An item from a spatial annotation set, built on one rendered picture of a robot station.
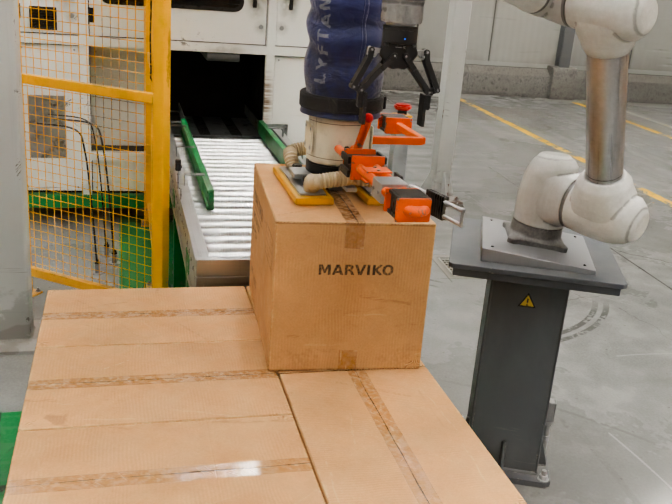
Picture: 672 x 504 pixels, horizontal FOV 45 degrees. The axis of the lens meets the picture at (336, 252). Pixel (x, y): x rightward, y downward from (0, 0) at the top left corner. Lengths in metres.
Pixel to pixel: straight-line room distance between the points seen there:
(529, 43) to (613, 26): 10.34
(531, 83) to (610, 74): 10.18
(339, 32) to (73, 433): 1.13
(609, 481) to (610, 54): 1.44
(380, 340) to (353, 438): 0.36
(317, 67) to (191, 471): 1.04
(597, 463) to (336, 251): 1.39
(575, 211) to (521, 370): 0.55
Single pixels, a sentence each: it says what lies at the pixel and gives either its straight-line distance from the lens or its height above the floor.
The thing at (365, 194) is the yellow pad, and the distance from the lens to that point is 2.16.
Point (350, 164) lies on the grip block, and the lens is 1.97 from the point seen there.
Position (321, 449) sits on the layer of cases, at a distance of 1.80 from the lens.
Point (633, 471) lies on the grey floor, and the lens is 3.02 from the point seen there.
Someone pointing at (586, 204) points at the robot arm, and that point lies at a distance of 2.38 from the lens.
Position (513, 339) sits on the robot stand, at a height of 0.48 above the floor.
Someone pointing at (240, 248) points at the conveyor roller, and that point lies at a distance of 2.98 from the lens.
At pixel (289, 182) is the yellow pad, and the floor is 0.97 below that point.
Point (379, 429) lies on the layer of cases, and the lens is 1.89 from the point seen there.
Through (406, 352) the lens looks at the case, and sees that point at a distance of 2.15.
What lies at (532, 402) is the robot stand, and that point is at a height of 0.28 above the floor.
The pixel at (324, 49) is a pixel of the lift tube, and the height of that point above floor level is 1.33.
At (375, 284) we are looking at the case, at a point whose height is 0.78.
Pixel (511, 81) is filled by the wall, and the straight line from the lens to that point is 12.23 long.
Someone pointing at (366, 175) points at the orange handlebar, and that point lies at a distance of 1.88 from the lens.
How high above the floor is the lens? 1.51
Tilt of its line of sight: 19 degrees down
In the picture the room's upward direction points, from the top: 5 degrees clockwise
